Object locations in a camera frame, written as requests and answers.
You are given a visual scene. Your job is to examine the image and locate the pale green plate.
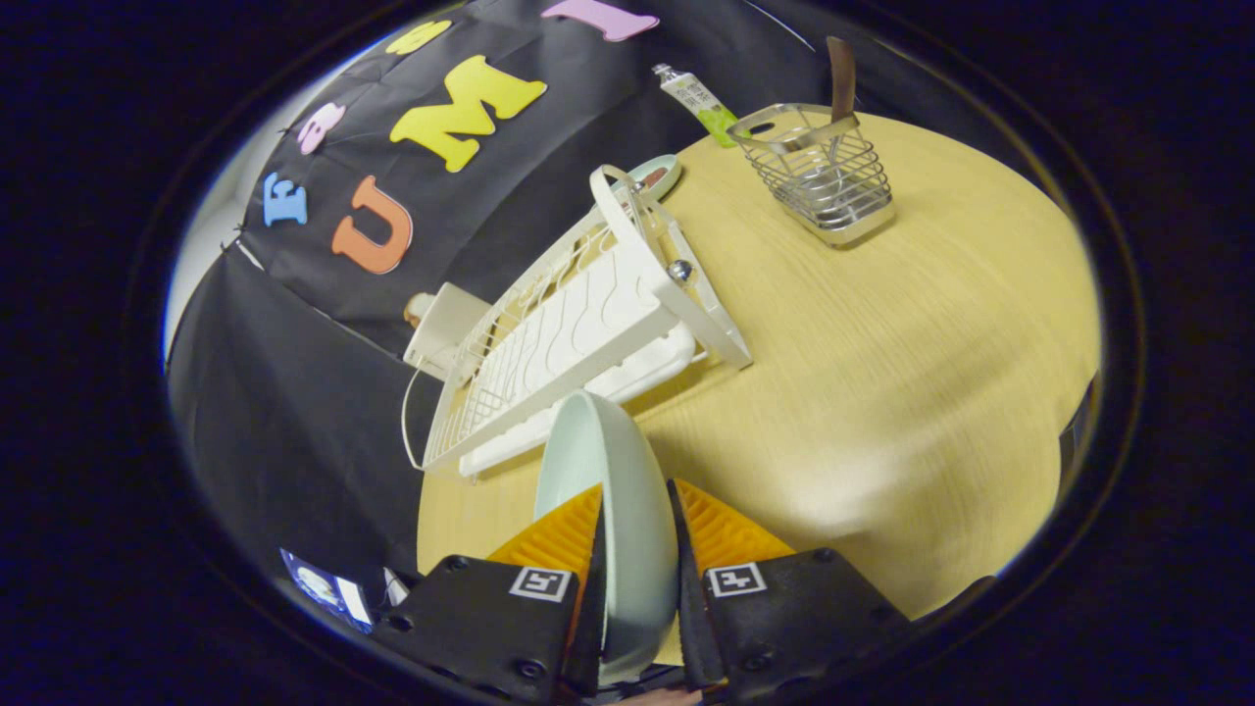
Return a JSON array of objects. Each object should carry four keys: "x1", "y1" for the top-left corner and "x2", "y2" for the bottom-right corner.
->
[{"x1": 532, "y1": 390, "x2": 680, "y2": 687}]

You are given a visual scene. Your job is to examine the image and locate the metal wire basket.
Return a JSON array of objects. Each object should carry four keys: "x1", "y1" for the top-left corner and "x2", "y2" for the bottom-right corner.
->
[{"x1": 726, "y1": 103, "x2": 895, "y2": 246}]

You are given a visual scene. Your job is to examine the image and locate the white toaster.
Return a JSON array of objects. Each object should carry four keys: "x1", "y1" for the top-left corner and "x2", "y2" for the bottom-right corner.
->
[{"x1": 403, "y1": 282, "x2": 491, "y2": 378}]

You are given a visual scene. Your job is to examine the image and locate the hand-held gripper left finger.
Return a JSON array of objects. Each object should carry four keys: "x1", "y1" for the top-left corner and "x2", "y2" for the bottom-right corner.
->
[{"x1": 373, "y1": 482, "x2": 609, "y2": 706}]

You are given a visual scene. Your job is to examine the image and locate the small plate with food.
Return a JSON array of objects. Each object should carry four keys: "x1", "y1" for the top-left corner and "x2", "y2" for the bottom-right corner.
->
[{"x1": 627, "y1": 154, "x2": 682, "y2": 202}]

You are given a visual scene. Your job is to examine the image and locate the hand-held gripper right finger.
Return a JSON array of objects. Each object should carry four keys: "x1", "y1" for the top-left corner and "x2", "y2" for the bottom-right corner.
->
[{"x1": 667, "y1": 478, "x2": 913, "y2": 702}]

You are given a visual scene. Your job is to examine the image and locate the brown handled spoon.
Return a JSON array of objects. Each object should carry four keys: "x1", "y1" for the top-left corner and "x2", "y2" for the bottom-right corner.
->
[{"x1": 826, "y1": 36, "x2": 858, "y2": 212}]

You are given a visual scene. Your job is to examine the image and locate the white wire dish rack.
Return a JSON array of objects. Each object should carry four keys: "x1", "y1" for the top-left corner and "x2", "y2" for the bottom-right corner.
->
[{"x1": 400, "y1": 164, "x2": 754, "y2": 479}]

